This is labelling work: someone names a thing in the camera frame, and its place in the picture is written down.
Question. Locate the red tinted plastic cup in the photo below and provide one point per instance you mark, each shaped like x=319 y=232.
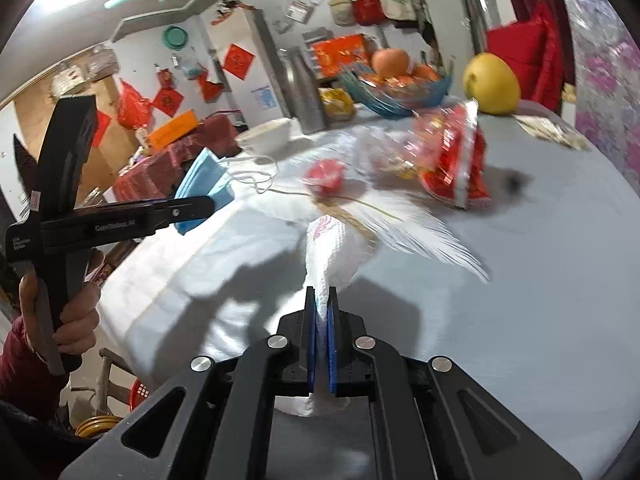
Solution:
x=325 y=175

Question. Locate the grey white tablecloth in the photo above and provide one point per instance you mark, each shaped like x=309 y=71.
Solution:
x=450 y=285

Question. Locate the clear hanging plastic bag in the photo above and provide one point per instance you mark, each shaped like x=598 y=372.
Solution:
x=300 y=7

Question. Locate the red tote bag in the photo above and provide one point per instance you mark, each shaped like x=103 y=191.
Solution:
x=369 y=7

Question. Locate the red diamond paper on door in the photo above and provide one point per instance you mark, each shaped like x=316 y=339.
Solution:
x=102 y=127

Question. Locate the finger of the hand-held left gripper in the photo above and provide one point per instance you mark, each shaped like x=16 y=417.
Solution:
x=190 y=208

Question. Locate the small orange tangerine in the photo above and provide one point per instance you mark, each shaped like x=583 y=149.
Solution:
x=427 y=71

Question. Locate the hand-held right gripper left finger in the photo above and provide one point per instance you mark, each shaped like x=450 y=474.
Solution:
x=311 y=345

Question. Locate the orange cardboard box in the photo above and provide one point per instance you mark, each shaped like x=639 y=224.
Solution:
x=172 y=130

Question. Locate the blue face mask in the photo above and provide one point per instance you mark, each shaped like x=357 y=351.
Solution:
x=200 y=180

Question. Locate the cream hanging bag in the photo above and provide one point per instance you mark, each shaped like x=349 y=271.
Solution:
x=341 y=7

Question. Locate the person's left forearm red sleeve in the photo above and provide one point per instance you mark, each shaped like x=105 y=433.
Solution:
x=25 y=377

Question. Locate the green round basin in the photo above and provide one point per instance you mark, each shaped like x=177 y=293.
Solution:
x=175 y=37

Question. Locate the floral plastic sheet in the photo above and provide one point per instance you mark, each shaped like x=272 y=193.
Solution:
x=600 y=60

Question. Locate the old weathered wooden chair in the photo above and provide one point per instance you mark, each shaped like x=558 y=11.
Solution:
x=107 y=375

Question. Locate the clear plastic wrap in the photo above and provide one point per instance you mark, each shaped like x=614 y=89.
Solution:
x=380 y=147

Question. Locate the red diamond paper on refrigerator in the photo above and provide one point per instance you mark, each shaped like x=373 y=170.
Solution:
x=237 y=61

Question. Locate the yellow packet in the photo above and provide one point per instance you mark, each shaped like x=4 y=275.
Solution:
x=336 y=101

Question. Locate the red snack wrapper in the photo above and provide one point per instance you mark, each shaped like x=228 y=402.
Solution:
x=452 y=160

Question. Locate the white refrigerator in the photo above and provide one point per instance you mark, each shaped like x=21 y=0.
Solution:
x=255 y=35

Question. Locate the person's left hand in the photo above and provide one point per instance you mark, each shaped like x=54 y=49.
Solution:
x=80 y=320

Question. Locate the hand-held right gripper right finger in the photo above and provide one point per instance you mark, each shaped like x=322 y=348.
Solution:
x=332 y=355

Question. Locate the clear gold print plastic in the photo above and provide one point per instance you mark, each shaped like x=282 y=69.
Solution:
x=402 y=170

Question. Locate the white ceramic bowl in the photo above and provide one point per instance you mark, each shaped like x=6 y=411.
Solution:
x=265 y=135

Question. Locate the red hanging decoration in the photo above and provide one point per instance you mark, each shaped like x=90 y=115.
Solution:
x=210 y=85
x=165 y=77

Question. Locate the red diamond paper on wall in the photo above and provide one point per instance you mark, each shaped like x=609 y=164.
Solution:
x=166 y=101

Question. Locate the large orange apple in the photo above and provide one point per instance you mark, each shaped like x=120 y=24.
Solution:
x=390 y=61

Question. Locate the wooden door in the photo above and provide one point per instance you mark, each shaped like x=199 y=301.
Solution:
x=35 y=110

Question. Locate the beige paper wrapper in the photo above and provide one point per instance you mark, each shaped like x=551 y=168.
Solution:
x=547 y=130

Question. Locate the bamboo stool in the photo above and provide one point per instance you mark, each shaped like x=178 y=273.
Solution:
x=97 y=425

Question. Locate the red cushion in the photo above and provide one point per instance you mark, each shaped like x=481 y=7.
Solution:
x=525 y=57

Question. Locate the red plastic bag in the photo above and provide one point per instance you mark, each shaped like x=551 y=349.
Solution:
x=132 y=105

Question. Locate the stainless steel thermos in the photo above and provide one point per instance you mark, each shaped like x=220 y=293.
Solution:
x=302 y=92

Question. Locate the blue glass fruit bowl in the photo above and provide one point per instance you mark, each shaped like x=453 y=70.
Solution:
x=400 y=100

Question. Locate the white paper towel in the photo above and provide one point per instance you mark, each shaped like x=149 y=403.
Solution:
x=327 y=250

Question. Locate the black hanging bag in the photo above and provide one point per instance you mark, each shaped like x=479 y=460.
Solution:
x=426 y=22

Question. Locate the red gift box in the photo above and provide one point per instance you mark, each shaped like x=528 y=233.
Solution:
x=345 y=55

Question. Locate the red plastic basket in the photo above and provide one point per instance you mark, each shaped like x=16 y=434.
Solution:
x=140 y=391

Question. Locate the yellow pomelo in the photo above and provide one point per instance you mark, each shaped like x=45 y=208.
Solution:
x=491 y=84

